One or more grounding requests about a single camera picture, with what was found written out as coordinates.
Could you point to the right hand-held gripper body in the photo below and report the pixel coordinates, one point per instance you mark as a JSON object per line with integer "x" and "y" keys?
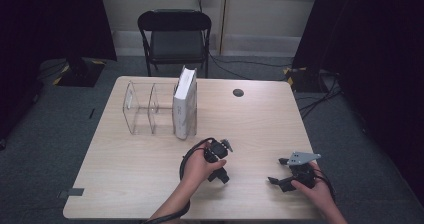
{"x": 303, "y": 175}

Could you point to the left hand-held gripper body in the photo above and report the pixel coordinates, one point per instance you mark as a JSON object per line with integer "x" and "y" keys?
{"x": 216, "y": 152}

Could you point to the white book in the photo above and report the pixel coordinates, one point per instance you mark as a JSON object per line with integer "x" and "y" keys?
{"x": 184, "y": 110}

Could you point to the clear acrylic book rack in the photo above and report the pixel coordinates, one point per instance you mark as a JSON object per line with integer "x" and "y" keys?
{"x": 143, "y": 114}

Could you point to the person's right hand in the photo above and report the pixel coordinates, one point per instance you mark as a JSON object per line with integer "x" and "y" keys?
{"x": 318, "y": 192}

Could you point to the person's left hand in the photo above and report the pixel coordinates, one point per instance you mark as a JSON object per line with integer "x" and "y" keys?
{"x": 196, "y": 169}

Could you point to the black stand base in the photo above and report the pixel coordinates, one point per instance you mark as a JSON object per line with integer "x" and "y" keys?
{"x": 306, "y": 80}
{"x": 81, "y": 72}

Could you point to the black folding chair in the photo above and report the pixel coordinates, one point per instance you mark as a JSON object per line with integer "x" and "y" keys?
{"x": 175, "y": 45}

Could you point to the small black floor strip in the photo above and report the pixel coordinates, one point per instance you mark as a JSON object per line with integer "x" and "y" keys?
{"x": 92, "y": 113}

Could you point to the grey tape strip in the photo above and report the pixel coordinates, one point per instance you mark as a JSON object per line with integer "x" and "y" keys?
{"x": 71, "y": 192}

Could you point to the black curtain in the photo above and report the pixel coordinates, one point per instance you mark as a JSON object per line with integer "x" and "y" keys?
{"x": 50, "y": 20}
{"x": 373, "y": 34}

